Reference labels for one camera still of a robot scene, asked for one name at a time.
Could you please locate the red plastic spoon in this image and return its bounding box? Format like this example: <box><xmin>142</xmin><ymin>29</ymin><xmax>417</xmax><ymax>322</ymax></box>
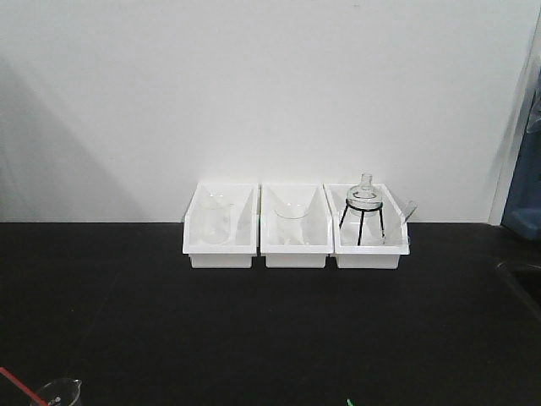
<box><xmin>0</xmin><ymin>367</ymin><xmax>48</xmax><ymax>406</ymax></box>

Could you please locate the blue cabinet at right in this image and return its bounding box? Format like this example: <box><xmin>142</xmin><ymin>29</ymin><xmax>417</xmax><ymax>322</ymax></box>
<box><xmin>501</xmin><ymin>76</ymin><xmax>540</xmax><ymax>240</ymax></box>

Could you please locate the wide glass beaker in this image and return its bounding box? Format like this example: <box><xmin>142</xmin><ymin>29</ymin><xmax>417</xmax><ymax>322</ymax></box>
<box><xmin>274</xmin><ymin>203</ymin><xmax>308</xmax><ymax>245</ymax></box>

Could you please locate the middle white storage bin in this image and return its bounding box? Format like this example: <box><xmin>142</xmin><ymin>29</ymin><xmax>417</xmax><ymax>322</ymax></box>
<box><xmin>260</xmin><ymin>183</ymin><xmax>334</xmax><ymax>268</ymax></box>

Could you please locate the white storage bin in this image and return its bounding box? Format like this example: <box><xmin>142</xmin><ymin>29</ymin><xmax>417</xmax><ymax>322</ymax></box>
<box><xmin>183</xmin><ymin>183</ymin><xmax>260</xmax><ymax>268</ymax></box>
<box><xmin>324</xmin><ymin>184</ymin><xmax>409</xmax><ymax>269</ymax></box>
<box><xmin>260</xmin><ymin>183</ymin><xmax>334</xmax><ymax>268</ymax></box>

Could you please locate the left white storage bin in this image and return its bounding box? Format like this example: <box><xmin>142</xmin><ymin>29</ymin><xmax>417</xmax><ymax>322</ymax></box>
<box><xmin>183</xmin><ymin>183</ymin><xmax>260</xmax><ymax>268</ymax></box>

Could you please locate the tall glass beaker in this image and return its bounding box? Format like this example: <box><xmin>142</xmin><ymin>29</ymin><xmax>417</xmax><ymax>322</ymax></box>
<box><xmin>199</xmin><ymin>195</ymin><xmax>233</xmax><ymax>244</ymax></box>

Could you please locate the black tripod stand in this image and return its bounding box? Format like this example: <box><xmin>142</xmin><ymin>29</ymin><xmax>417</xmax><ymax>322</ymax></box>
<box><xmin>339</xmin><ymin>199</ymin><xmax>385</xmax><ymax>246</ymax></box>

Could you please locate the round glass flask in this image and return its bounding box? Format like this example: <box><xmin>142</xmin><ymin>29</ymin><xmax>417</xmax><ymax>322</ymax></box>
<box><xmin>347</xmin><ymin>173</ymin><xmax>383</xmax><ymax>210</ymax></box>

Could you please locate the right white storage bin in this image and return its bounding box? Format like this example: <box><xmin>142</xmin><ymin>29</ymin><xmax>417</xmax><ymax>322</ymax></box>
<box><xmin>324</xmin><ymin>184</ymin><xmax>409</xmax><ymax>269</ymax></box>

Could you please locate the clear glass funnel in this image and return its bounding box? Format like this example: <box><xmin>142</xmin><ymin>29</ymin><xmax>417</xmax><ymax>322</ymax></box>
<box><xmin>383</xmin><ymin>200</ymin><xmax>418</xmax><ymax>245</ymax></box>

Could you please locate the foreground glass beaker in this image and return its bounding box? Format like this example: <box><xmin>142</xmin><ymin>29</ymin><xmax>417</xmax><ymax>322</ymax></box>
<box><xmin>36</xmin><ymin>378</ymin><xmax>83</xmax><ymax>406</ymax></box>

